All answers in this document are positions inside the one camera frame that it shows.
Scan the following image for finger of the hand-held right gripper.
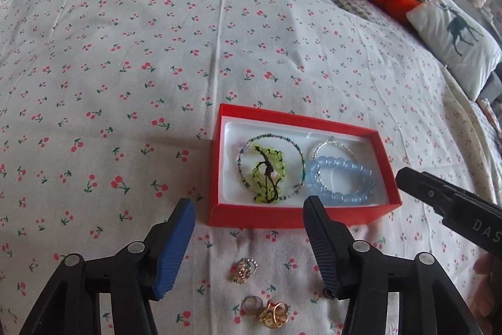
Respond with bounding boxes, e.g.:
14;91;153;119
395;167;459;217

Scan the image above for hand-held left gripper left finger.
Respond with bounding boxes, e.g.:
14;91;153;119
16;197;197;335

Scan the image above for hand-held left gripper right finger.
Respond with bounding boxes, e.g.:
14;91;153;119
303;196;487;335

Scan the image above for red jewelry box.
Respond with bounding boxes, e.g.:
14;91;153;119
207;103;403;230

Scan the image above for gold ornate ring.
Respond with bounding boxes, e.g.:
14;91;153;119
231;257;259;284

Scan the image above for person's right hand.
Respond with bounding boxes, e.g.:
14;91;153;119
468;252;502;324

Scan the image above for deer print pillow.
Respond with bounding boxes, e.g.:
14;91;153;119
406;0;502;102

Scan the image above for cherry print sheet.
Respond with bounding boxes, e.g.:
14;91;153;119
0;0;502;335

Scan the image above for orange pumpkin plush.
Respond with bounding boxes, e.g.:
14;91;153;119
369;0;430;25

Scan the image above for blue bead bracelet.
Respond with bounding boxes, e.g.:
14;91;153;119
305;156;377;207

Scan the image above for green bead bracelet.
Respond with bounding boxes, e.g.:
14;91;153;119
249;144;286;204

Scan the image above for multicolour seed bead bracelet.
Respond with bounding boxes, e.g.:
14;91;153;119
236;134;307;201

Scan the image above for gold flower ring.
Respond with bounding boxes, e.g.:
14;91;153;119
257;301;291;330

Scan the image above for silver ring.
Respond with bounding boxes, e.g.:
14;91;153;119
240;296;264;316

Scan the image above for silver bead bracelet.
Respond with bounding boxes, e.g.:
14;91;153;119
312;139;363;194

